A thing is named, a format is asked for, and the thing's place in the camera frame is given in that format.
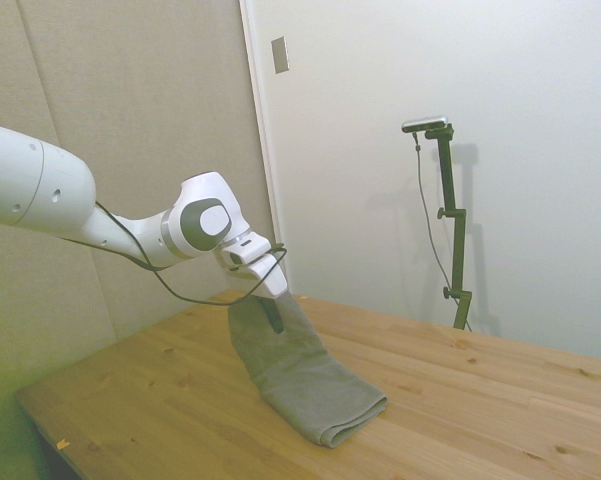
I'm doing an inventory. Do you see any silver camera on stand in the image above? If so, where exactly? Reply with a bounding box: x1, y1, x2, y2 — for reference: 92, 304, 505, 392
400, 114, 451, 135

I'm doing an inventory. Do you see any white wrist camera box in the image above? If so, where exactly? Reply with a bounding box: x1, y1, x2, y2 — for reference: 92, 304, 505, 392
217, 232, 273, 272

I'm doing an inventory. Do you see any dark green camera stand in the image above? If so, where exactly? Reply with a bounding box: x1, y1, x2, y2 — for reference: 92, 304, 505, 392
424, 123, 474, 331

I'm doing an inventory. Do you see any white door frame trim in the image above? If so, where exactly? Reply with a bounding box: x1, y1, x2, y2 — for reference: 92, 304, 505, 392
238, 0, 292, 294

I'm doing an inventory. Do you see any grey wall plate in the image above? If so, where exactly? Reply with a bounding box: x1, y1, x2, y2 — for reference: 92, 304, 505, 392
270, 35, 292, 76

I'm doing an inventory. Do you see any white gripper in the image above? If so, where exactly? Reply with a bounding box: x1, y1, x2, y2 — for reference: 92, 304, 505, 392
227, 252, 290, 335

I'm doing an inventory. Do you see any grey towel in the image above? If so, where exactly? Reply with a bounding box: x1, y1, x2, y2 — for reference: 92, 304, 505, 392
226, 293, 388, 448

